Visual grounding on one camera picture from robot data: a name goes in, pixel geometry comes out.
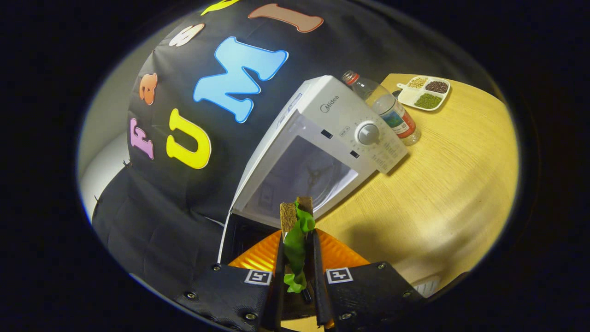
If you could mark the white microwave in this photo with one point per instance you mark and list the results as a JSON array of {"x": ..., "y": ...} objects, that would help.
[{"x": 336, "y": 120}]

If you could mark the white plate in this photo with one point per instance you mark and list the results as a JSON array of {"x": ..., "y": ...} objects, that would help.
[{"x": 427, "y": 287}]

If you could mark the lettuce sandwich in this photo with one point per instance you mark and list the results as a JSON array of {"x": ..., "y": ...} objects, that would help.
[{"x": 296, "y": 244}]

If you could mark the clear bottle with red cap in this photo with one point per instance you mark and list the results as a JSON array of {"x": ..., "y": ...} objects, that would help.
[{"x": 392, "y": 113}]

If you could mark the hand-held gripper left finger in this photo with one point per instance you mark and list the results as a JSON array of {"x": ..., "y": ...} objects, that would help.
[{"x": 279, "y": 295}]

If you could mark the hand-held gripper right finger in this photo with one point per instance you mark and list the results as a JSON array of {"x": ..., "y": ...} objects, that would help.
[{"x": 319, "y": 295}]

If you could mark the white divided dish of beans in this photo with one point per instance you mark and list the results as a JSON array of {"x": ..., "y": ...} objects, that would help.
[{"x": 426, "y": 92}]

